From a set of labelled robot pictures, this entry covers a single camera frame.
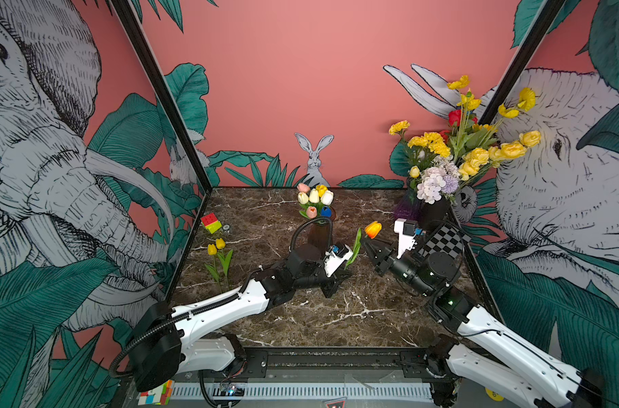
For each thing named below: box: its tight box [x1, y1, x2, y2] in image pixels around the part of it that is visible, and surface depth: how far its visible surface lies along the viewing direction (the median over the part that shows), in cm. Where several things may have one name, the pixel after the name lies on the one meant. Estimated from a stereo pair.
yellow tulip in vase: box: [315, 184, 329, 201], surface depth 78 cm
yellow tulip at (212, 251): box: [204, 243, 222, 289], surface depth 99 cm
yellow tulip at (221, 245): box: [215, 238, 234, 289], surface depth 100 cm
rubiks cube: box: [137, 379, 175, 406], surface depth 66 cm
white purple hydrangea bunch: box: [416, 155, 460, 205], surface depth 84 cm
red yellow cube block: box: [200, 212, 222, 235], surface depth 105 cm
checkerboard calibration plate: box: [416, 223, 472, 259], surface depth 101 cm
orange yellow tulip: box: [344, 221, 383, 271], surface depth 64 cm
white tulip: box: [320, 190, 335, 206], surface depth 77 cm
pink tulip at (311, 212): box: [306, 205, 318, 220], surface depth 75 cm
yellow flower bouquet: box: [388, 74, 541, 182], surface depth 85 cm
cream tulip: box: [309, 187, 320, 204], surface depth 80 cm
